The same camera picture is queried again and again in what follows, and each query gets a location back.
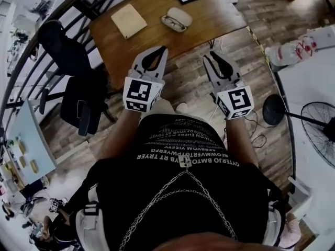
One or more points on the person's beige trousers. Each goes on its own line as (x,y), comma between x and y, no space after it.
(162,108)

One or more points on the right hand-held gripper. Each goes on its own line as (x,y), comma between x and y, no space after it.
(236,101)

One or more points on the black office chair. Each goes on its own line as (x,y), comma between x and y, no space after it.
(81,101)

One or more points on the person's black printed t-shirt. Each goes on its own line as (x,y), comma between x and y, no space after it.
(183,205)

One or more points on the pack of water bottles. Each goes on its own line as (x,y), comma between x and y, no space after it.
(288,52)

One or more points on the person's right forearm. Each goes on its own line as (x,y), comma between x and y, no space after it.
(240,142)

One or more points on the black standing fan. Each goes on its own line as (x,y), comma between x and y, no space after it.
(273,110)

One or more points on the beige glasses case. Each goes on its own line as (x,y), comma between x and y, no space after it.
(181,16)

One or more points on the person's white shoe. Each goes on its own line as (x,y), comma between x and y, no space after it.
(182,107)

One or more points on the light blue table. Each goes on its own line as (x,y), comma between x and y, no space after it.
(31,140)

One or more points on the beige notebook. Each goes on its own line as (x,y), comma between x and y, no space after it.
(128,21)

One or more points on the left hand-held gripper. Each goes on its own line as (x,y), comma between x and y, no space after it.
(138,90)

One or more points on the person's left forearm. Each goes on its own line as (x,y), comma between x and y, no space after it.
(120,135)

